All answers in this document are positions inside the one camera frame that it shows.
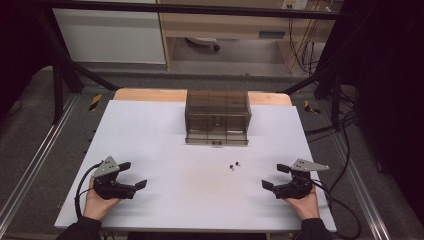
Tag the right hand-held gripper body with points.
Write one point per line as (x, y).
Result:
(296, 190)

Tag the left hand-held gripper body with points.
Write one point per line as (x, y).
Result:
(111, 190)

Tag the person's right hand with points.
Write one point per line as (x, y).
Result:
(307, 206)

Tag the person's left hand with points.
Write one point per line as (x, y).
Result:
(96, 206)

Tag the white table mat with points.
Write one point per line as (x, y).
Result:
(186, 193)

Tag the yellow black tape strip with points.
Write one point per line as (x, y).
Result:
(95, 102)
(311, 107)

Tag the transparent grey drawer box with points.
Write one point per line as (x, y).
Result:
(217, 113)

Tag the black curtain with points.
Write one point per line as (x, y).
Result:
(20, 50)
(386, 100)

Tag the white cabinet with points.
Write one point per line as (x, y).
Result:
(110, 36)

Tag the office chair base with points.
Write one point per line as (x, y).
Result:
(205, 41)

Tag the wooden desk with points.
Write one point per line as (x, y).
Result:
(226, 25)

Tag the aluminium floor rail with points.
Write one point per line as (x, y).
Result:
(36, 156)
(361, 186)

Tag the white wall outlet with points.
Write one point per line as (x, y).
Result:
(294, 4)

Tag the black metal frame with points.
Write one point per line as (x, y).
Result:
(200, 9)

